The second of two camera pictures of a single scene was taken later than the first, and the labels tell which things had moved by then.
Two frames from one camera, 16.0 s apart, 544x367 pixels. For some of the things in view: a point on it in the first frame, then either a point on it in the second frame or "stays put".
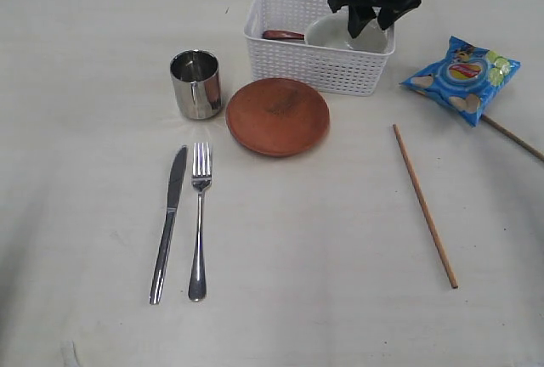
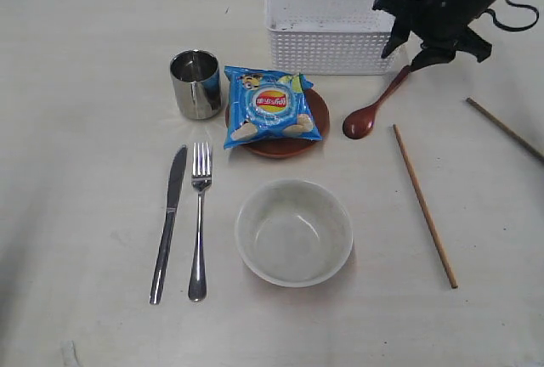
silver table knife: (174, 194) stays put
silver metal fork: (201, 177) stays put
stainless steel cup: (196, 77) stays put
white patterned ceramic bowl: (334, 30) → (293, 233)
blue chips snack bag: (465, 80) → (263, 104)
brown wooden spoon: (281, 34) → (359, 122)
